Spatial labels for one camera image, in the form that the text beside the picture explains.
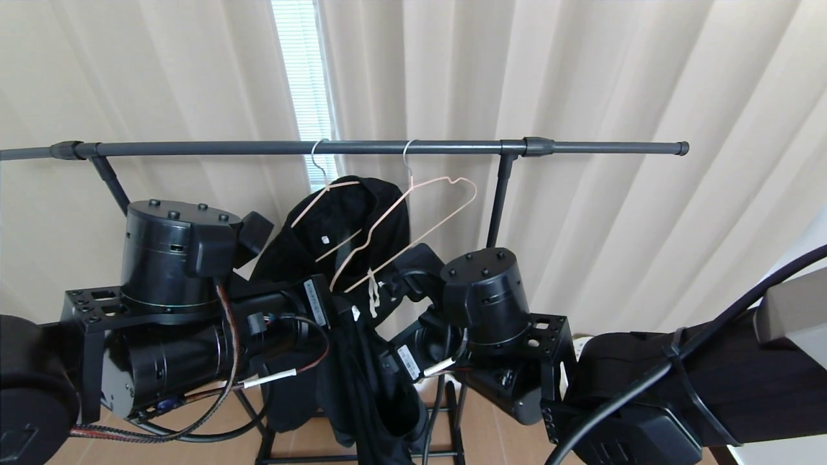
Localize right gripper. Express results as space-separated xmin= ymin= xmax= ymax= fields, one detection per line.
xmin=390 ymin=320 xmax=543 ymax=424

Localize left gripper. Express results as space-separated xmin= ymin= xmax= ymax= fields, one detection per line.
xmin=103 ymin=274 xmax=333 ymax=417

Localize black garment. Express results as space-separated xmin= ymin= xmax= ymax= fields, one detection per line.
xmin=317 ymin=284 xmax=430 ymax=465

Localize black shorts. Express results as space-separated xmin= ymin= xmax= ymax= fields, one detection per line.
xmin=251 ymin=176 xmax=412 ymax=433

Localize pink clothes hanger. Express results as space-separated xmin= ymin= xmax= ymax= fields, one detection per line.
xmin=330 ymin=139 xmax=477 ymax=293
xmin=291 ymin=139 xmax=362 ymax=262

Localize black clothes rack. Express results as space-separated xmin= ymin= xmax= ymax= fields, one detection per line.
xmin=0 ymin=137 xmax=690 ymax=465

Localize beige curtain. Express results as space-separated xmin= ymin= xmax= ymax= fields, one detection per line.
xmin=317 ymin=0 xmax=827 ymax=340
xmin=0 ymin=0 xmax=312 ymax=324

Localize window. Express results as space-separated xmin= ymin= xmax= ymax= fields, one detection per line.
xmin=270 ymin=0 xmax=340 ymax=191

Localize black cable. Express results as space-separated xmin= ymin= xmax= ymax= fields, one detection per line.
xmin=129 ymin=378 xmax=273 ymax=444
xmin=420 ymin=244 xmax=827 ymax=465

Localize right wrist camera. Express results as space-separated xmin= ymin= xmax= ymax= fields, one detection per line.
xmin=381 ymin=243 xmax=446 ymax=304

